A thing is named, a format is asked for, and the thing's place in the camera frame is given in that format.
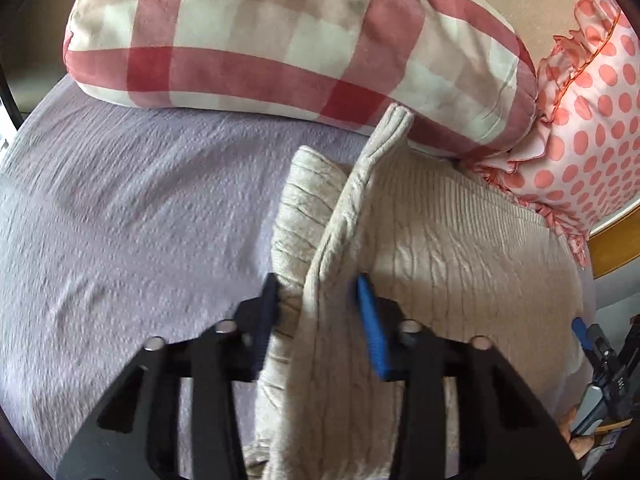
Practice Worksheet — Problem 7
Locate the pink polka dot pillow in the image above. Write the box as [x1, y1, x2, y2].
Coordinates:
[465, 0, 639, 266]

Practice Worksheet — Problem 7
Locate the wooden door frame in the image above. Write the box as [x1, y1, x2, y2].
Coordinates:
[588, 207, 640, 278]

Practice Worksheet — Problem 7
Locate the red white plaid pillow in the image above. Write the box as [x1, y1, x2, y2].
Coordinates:
[63, 0, 537, 158]

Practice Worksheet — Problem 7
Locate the lavender bed sheet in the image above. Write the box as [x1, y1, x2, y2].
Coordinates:
[1, 78, 364, 474]

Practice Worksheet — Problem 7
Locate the beige cable-knit sweater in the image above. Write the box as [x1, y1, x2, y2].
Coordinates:
[245, 105, 586, 479]

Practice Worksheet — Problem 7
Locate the person's right hand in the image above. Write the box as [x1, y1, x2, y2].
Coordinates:
[556, 406, 597, 461]

